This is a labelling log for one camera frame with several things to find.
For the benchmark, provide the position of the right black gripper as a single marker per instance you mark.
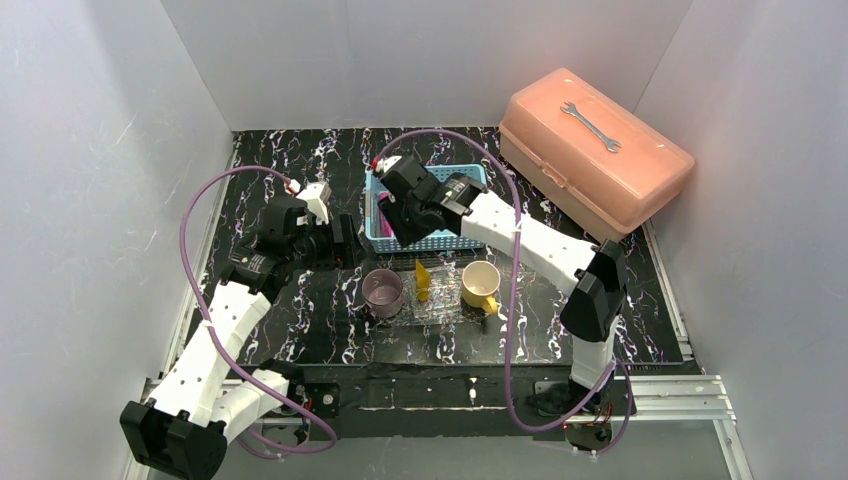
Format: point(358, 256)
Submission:
point(395, 216)

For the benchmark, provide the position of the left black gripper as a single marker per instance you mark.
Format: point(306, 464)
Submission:
point(337, 241)

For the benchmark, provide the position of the blue plastic basket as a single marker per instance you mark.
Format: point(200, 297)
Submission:
point(463, 180)

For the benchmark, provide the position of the pink toothpaste tube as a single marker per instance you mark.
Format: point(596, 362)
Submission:
point(384, 227)

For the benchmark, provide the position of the purple mug black rim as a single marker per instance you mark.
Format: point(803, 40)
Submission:
point(382, 291)

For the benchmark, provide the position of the yellow toothpaste tube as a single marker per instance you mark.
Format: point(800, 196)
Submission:
point(423, 282)

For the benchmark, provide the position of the yellow mug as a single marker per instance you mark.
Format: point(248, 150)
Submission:
point(480, 284)

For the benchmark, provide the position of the clear glass tray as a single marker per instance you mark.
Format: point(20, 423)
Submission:
point(403, 318)

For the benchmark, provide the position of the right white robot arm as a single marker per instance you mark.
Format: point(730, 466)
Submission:
point(592, 277)

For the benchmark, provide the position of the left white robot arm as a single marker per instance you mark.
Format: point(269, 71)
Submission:
point(206, 401)

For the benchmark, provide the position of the silver wrench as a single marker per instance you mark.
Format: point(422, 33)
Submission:
point(610, 144)

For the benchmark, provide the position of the pink plastic toolbox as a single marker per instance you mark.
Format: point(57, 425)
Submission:
point(609, 195)

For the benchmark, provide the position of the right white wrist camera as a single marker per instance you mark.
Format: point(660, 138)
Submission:
point(381, 165)

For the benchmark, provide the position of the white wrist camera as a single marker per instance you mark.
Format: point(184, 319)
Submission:
point(316, 196)
point(381, 165)

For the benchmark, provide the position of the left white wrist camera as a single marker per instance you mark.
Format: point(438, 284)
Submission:
point(316, 196)

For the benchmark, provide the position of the aluminium rail frame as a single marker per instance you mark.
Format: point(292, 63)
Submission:
point(659, 398)

